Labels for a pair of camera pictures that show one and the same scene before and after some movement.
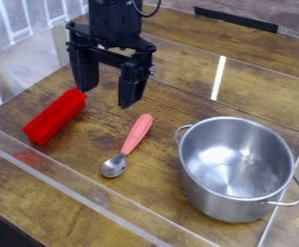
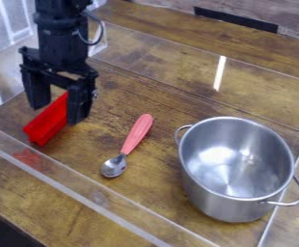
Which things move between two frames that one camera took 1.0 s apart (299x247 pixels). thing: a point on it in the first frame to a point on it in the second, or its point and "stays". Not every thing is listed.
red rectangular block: x=56 y=117 stays
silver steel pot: x=237 y=168 stays
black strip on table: x=235 y=19 stays
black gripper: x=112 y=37 to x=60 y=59
